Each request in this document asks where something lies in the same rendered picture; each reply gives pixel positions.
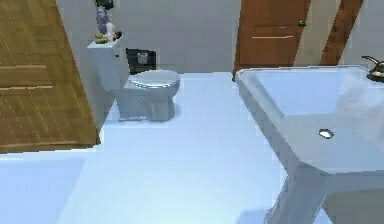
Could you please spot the white toilet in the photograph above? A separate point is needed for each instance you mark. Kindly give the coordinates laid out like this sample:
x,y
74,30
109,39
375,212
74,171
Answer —
x,y
146,93

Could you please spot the green small object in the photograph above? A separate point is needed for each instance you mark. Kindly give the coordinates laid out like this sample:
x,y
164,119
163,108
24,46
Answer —
x,y
100,39

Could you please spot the reddish brown door edge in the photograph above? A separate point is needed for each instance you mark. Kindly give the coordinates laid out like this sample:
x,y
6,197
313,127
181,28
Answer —
x,y
340,33

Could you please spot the black toilet paper holder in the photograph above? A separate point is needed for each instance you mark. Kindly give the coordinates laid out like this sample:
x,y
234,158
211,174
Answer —
x,y
133,63

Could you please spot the black wall object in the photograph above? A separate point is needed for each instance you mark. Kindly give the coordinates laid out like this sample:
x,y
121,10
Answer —
x,y
105,3

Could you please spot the purple grey statuette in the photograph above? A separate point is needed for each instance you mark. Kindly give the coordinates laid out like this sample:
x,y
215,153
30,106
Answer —
x,y
102,20

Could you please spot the bronze sink faucet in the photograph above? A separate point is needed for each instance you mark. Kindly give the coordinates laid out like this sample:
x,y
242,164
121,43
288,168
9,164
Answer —
x,y
376,68

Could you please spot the grey toilet paper roll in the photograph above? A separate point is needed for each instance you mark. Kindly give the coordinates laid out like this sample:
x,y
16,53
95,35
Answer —
x,y
142,58

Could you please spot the dark round door knob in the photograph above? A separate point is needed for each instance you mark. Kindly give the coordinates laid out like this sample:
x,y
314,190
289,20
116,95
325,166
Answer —
x,y
301,23

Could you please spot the light brown wooden door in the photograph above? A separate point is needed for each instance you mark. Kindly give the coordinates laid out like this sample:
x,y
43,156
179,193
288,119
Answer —
x,y
36,83

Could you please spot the white pedestal sink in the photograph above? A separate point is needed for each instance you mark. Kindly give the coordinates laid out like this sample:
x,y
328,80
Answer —
x,y
316,126

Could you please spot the reddish brown wooden door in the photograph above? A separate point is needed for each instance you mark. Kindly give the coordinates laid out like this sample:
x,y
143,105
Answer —
x,y
266,33

